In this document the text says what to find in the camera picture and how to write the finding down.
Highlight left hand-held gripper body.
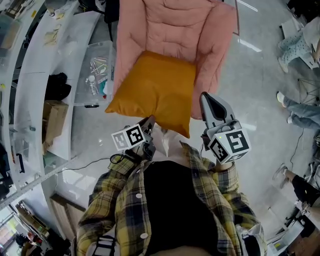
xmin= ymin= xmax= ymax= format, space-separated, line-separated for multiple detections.
xmin=111 ymin=121 xmax=157 ymax=161

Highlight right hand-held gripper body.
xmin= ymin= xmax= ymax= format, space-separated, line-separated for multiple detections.
xmin=200 ymin=118 xmax=252 ymax=166

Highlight orange cushion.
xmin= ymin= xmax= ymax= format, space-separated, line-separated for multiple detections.
xmin=104 ymin=50 xmax=197 ymax=139

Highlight pink padded seat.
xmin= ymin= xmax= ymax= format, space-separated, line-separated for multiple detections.
xmin=112 ymin=0 xmax=237 ymax=120

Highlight person's left forearm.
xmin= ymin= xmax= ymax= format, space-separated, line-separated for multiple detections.
xmin=107 ymin=146 xmax=151 ymax=177

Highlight person's right forearm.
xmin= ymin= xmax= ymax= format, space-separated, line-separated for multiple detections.
xmin=211 ymin=160 xmax=240 ymax=195

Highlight person's white trousers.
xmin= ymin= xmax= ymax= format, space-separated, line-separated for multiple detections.
xmin=151 ymin=124 xmax=191 ymax=165

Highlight person's yellow plaid shirt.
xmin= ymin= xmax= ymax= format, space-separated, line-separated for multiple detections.
xmin=74 ymin=141 xmax=267 ymax=256

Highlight clear plastic storage box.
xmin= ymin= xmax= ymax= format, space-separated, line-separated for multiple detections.
xmin=74 ymin=40 xmax=117 ymax=109

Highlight brown cardboard box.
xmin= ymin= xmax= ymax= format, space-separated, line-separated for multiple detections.
xmin=41 ymin=99 xmax=70 ymax=154

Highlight person's black undershirt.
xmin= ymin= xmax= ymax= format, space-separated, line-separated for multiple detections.
xmin=143 ymin=160 xmax=221 ymax=256

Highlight black cloth bundle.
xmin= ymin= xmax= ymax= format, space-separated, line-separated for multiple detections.
xmin=44 ymin=72 xmax=73 ymax=102

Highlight wooden cabinet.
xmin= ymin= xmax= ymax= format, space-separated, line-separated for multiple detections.
xmin=49 ymin=193 xmax=87 ymax=242

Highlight white shelf unit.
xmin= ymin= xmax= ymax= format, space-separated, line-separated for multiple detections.
xmin=0 ymin=0 xmax=107 ymax=210

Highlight black floor cable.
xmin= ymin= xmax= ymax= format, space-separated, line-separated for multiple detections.
xmin=55 ymin=153 xmax=113 ymax=175

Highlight black wire stool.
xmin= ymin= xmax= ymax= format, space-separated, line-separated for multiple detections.
xmin=296 ymin=77 xmax=320 ymax=106

